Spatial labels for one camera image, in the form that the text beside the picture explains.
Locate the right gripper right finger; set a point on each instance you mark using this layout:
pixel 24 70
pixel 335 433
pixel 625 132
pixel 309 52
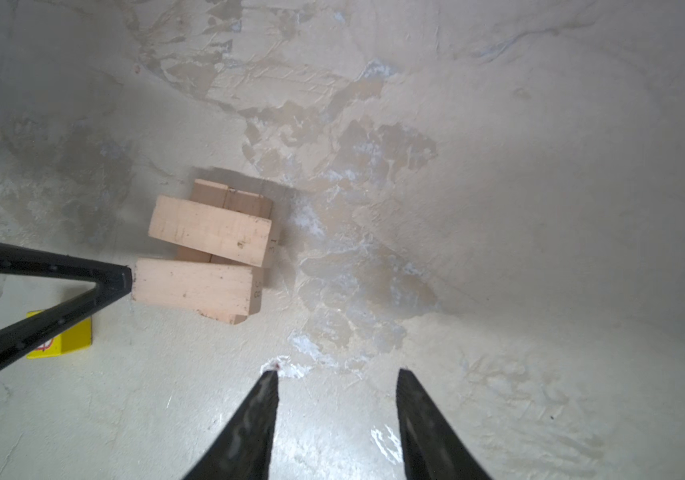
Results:
pixel 430 447

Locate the wood block pair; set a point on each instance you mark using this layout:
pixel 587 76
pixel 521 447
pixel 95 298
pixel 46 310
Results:
pixel 232 235
pixel 227 293

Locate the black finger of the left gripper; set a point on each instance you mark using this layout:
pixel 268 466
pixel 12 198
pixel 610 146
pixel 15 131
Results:
pixel 42 294

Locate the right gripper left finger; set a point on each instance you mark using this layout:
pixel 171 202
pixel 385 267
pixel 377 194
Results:
pixel 244 447

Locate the yellow cube red mark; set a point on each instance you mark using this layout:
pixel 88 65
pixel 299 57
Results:
pixel 78 337

